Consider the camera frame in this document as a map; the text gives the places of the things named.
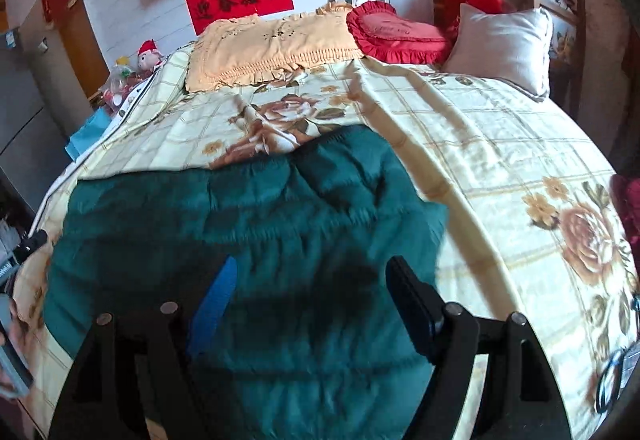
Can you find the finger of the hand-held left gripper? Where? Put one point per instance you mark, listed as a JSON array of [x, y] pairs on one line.
[[32, 242]]

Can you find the red heart-shaped pillow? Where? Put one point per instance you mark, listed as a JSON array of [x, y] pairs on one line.
[[395, 32]]

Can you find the dark green quilted jacket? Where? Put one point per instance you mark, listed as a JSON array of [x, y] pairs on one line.
[[250, 220]]

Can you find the maroon cloth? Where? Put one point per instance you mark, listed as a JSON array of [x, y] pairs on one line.
[[627, 210]]

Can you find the pile of small toys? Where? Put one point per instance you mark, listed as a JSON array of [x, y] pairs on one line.
[[120, 87]]

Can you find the white satin pillow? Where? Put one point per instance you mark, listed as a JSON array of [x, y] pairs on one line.
[[500, 49]]

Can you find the plush toy with red hat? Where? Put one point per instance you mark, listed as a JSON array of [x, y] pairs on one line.
[[150, 57]]

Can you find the floral cream bedspread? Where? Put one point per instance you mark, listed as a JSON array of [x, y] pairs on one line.
[[475, 144]]

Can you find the wooden door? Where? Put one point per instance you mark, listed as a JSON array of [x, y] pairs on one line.
[[82, 49]]

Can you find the blue paper bag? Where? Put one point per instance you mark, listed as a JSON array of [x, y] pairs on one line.
[[87, 134]]

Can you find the grey refrigerator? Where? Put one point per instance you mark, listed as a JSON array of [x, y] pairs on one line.
[[25, 119]]

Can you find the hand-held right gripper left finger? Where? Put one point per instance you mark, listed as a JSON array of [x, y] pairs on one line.
[[215, 310]]

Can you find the yellow frilled pillow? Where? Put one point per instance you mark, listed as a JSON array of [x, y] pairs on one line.
[[260, 47]]

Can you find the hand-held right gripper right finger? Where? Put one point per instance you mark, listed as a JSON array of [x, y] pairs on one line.
[[410, 300]]

